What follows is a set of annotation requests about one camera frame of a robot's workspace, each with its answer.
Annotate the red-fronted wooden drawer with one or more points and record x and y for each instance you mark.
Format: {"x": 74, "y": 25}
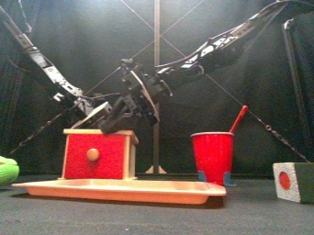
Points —
{"x": 105, "y": 162}

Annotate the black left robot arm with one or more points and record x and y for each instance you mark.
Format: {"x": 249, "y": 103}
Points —
{"x": 40, "y": 59}

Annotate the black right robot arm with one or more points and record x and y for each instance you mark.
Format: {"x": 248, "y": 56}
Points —
{"x": 229, "y": 35}

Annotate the pale wooden drawer box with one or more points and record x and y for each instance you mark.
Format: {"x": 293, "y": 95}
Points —
{"x": 132, "y": 153}

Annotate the red plastic cup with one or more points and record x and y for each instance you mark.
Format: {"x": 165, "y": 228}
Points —
{"x": 213, "y": 156}

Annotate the red plastic spoon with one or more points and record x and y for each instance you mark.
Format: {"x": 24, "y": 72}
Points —
{"x": 240, "y": 119}

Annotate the pink plastic tray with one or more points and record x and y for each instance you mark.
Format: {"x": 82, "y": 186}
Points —
{"x": 122, "y": 191}

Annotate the green yellow toy corn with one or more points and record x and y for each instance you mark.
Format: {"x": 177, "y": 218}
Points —
{"x": 9, "y": 171}

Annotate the blue cup holder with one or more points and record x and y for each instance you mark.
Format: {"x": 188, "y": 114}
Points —
{"x": 228, "y": 179}

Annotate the small grey block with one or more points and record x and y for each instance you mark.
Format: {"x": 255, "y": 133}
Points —
{"x": 292, "y": 182}

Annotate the metal frame post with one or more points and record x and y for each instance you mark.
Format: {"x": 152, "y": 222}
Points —
{"x": 157, "y": 30}

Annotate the black side frame upright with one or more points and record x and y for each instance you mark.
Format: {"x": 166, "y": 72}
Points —
{"x": 296, "y": 76}

